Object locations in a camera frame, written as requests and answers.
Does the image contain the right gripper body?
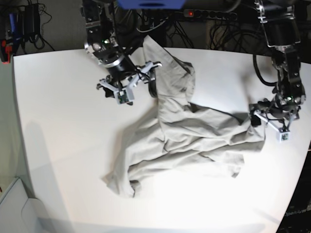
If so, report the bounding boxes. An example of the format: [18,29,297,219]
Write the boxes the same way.
[96,54,162,96]

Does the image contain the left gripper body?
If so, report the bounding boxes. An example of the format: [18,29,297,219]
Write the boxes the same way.
[249,96,301,132]

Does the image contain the white t-shirt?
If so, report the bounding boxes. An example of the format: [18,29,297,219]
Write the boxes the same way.
[105,36,265,198]

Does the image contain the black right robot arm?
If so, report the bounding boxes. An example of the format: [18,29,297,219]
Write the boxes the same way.
[80,0,162,105]

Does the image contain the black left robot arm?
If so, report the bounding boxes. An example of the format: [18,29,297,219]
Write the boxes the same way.
[249,0,306,137]

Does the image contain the white power strip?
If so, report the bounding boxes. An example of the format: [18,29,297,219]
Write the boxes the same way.
[183,9,238,21]

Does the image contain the blue box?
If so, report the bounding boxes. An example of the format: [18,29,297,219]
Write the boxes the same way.
[117,0,186,9]

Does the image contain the black power adapter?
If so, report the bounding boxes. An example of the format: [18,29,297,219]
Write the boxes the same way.
[19,3,40,42]

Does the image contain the red and blue tools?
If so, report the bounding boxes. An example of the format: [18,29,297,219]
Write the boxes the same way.
[0,13,15,64]

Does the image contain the white plastic bin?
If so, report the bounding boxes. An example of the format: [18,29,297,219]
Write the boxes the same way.
[0,178,57,233]

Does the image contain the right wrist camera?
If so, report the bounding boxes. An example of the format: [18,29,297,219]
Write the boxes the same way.
[117,90,133,106]

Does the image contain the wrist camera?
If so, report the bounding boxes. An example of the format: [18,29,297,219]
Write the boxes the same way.
[277,131,291,143]
[117,90,133,106]

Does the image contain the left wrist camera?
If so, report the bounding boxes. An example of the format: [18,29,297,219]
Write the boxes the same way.
[277,131,291,143]

